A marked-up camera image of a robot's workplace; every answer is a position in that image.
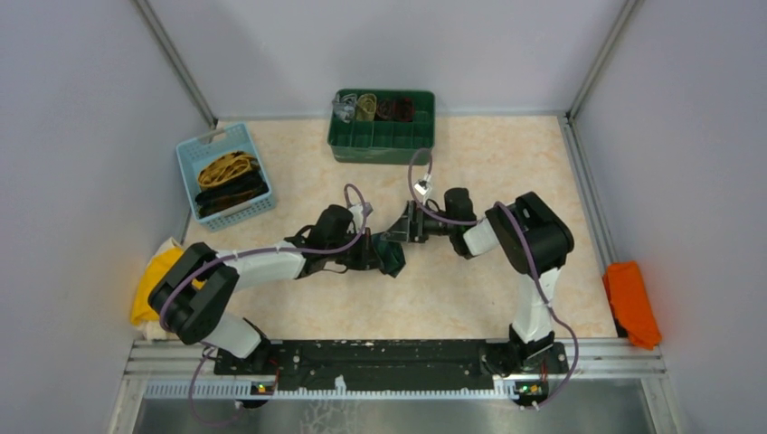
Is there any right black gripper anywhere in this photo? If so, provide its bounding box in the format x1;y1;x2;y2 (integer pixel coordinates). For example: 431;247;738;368
382;200;458;243

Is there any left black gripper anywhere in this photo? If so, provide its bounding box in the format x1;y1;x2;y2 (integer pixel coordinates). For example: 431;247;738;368
327;227;384;270

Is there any green plaid tie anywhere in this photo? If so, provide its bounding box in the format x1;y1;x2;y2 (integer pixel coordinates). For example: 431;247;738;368
372;232;406;278

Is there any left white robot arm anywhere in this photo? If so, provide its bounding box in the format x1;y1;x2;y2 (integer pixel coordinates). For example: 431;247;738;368
147;203;379;374

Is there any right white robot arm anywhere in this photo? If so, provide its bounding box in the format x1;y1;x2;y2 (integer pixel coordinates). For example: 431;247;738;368
381;187;574;373

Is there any dark navy tie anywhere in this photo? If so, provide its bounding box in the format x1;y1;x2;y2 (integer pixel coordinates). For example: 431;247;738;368
194;172;269;218

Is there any green compartment organizer box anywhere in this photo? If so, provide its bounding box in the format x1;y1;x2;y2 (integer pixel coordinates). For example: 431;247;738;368
327;88;436;165

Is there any red black rolled tie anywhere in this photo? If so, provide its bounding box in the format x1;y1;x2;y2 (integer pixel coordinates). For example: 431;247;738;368
393;97;415;123

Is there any yellow patterned tie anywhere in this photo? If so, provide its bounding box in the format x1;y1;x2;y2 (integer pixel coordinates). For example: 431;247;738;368
196;151;260;190

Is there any brown rolled tie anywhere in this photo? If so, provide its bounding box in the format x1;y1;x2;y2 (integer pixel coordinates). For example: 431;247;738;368
374;99;395;121

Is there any olive rolled tie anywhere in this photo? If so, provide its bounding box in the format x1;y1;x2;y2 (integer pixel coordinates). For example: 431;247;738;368
355;93;378;121

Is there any silver rolled tie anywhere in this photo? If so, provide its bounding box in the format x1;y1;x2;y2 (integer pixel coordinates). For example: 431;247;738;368
332;93;358;124

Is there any light blue plastic basket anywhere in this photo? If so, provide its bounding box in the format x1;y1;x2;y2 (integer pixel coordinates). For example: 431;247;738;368
175;122;277;231

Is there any yellow cloth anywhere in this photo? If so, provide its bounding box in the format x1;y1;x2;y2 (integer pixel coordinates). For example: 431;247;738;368
129;238;185;341

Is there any orange cloth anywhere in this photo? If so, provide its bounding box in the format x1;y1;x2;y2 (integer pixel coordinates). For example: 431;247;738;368
602;261;662;350

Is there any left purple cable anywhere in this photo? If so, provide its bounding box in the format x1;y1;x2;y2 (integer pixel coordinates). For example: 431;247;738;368
157;183;369;428

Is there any purple cable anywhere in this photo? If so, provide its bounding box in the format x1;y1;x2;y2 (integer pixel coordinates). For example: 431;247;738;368
407;148;580;410
157;183;369;428

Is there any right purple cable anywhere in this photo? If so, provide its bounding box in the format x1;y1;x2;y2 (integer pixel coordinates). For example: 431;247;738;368
407;148;580;410

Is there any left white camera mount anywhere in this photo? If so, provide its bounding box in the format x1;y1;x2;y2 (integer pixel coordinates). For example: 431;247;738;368
348;202;374;229

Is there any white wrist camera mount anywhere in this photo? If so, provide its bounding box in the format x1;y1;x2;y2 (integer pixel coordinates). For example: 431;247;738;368
413;174;433;200

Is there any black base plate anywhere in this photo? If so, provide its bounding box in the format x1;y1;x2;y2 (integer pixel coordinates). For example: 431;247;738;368
213;339;569;392

